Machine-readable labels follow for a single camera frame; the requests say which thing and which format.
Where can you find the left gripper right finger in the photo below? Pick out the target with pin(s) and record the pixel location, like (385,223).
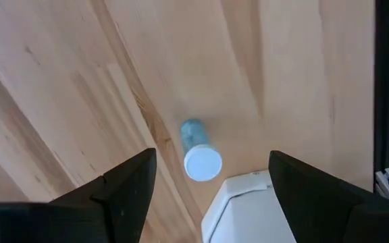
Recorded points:
(316,209)

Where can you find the blue pill bottle white cap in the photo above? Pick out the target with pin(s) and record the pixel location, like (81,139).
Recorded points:
(201,162)

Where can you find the white table camera housing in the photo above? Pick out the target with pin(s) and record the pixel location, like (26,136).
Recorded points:
(241,216)

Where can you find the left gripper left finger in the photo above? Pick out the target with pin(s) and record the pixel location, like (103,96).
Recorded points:
(120,202)

